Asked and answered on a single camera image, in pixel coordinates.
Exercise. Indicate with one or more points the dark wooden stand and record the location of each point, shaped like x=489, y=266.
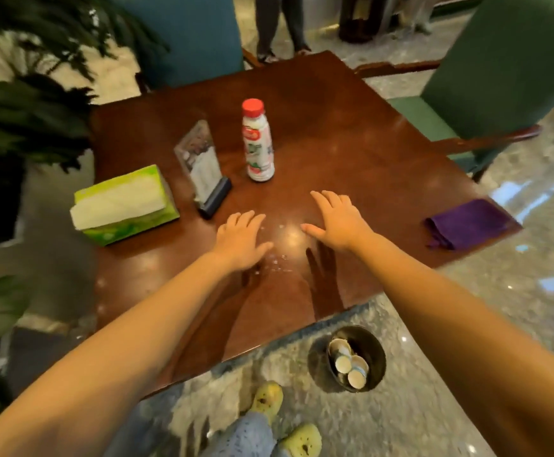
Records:
x=358, y=18

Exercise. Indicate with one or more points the green tissue box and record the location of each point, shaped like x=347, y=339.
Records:
x=119, y=204

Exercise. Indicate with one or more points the clear acrylic menu stand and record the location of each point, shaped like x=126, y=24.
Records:
x=203, y=166

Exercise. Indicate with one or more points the person's yellow right shoe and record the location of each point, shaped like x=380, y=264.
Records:
x=300, y=441

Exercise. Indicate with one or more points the black waste bin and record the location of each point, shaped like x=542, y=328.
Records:
x=374, y=349

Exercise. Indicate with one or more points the person's right hand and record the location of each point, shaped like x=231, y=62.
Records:
x=341, y=226

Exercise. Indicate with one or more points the blue upholstered chair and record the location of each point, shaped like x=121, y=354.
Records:
x=191, y=38

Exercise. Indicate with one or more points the white paper cup blue band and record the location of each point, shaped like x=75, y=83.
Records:
x=357, y=378

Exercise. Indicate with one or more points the person's left hand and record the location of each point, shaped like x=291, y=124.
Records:
x=238, y=242

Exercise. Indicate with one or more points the person's grey patterned trousers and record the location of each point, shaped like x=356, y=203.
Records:
x=238, y=437

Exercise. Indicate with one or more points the white milk bottle red cap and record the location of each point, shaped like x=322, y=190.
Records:
x=258, y=142

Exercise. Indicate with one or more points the person's yellow left shoe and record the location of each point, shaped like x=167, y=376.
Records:
x=267, y=399

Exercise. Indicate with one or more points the person's left forearm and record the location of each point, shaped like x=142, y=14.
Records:
x=115, y=356

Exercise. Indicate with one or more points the person's yellow shoe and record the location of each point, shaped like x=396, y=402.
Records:
x=300, y=441
x=267, y=399

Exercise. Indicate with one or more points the grey metal planter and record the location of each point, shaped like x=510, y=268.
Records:
x=53, y=261

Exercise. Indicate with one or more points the person's right forearm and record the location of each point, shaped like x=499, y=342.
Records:
x=472, y=337

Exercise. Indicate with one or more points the large green leafy plant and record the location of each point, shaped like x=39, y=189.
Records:
x=24, y=114

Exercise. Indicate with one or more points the green upholstered wooden armchair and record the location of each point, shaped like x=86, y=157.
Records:
x=500, y=76

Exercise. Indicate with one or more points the purple cleaning cloth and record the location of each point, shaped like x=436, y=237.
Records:
x=467, y=223

